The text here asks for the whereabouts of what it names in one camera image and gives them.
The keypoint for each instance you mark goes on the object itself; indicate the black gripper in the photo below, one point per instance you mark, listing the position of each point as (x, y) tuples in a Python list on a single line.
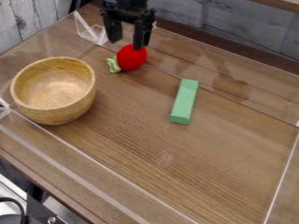
[(131, 11)]

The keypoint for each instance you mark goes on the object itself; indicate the red plush strawberry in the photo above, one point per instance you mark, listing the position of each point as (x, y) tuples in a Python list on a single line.
[(127, 60)]

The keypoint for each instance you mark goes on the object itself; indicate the wooden bowl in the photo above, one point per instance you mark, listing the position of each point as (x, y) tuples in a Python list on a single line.
[(54, 90)]

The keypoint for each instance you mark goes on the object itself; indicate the green rectangular block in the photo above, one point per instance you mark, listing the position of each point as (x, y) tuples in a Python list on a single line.
[(183, 103)]

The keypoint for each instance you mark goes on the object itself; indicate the clear acrylic table barrier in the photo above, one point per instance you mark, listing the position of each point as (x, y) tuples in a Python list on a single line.
[(123, 166)]

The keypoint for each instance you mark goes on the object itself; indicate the clear acrylic corner bracket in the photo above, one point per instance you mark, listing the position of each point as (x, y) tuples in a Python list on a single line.
[(93, 33)]

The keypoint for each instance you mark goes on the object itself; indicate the black metal bracket with screw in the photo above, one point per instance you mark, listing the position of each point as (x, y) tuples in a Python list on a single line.
[(38, 214)]

